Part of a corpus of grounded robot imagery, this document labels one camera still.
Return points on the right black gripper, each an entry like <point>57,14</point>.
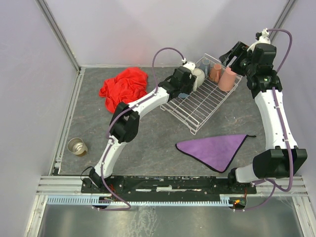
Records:
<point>237,56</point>

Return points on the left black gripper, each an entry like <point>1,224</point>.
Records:
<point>188,84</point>

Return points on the blue plastic cup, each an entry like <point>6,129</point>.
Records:
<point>183,95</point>

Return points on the cream ceramic mug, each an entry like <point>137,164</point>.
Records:
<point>200,77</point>

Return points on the pink plastic tumbler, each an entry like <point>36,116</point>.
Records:
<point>227,80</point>

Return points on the salmon pink ceramic mug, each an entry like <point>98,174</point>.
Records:
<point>215,73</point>

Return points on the light blue ceramic mug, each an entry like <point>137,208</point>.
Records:
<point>205,65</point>

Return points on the beige cup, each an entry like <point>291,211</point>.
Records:
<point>77,147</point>

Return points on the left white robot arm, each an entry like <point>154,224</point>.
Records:
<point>124,124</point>

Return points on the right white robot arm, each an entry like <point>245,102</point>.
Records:
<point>282,157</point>

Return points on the red crumpled cloth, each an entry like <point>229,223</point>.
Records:
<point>128,86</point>

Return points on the purple microfiber cloth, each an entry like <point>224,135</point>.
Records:
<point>217,153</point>

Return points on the white wire dish rack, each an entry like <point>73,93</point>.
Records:
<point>195,110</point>

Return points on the black mounting base plate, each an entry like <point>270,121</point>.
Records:
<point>176,188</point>

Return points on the light blue cable duct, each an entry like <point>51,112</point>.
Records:
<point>101,201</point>

